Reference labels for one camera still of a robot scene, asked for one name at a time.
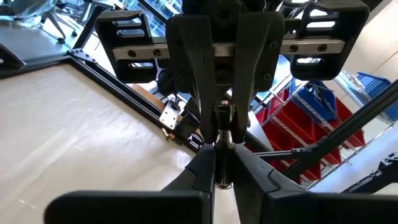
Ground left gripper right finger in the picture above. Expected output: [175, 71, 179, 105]
[233, 144, 398, 224]

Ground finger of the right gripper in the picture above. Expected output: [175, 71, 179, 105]
[231, 11, 286, 144]
[165, 14, 219, 144]

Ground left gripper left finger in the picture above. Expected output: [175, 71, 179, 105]
[44, 144, 216, 224]

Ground black desk foot bar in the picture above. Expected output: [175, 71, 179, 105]
[72, 5, 105, 50]

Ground silver corner plate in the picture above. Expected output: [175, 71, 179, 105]
[67, 48, 98, 65]

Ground red storage bin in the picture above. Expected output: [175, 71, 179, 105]
[269, 99, 317, 146]
[313, 98, 367, 149]

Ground blue storage bin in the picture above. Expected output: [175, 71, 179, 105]
[355, 72, 398, 123]
[290, 79, 338, 123]

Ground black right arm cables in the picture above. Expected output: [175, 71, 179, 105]
[156, 68, 178, 97]

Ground black aluminium table frame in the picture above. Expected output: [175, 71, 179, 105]
[0, 46, 398, 195]

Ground metal wire rack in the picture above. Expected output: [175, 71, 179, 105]
[248, 70, 398, 189]

